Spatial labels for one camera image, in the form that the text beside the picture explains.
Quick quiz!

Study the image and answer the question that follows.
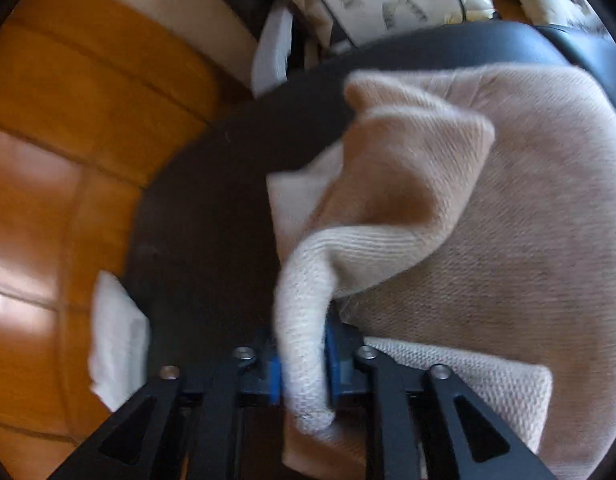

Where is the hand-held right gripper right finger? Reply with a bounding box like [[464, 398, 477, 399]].
[[325, 310, 558, 480]]

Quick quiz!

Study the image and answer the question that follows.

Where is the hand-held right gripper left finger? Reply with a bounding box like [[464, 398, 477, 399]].
[[48, 329, 285, 480]]

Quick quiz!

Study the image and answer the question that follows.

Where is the cream knit sweater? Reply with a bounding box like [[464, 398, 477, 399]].
[[265, 62, 616, 480]]

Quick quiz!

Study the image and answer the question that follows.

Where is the white ruffled knit garment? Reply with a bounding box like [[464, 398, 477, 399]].
[[89, 269, 152, 412]]

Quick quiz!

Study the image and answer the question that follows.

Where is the blue yellow grey patchwork sofa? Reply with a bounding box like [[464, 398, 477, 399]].
[[178, 0, 538, 101]]

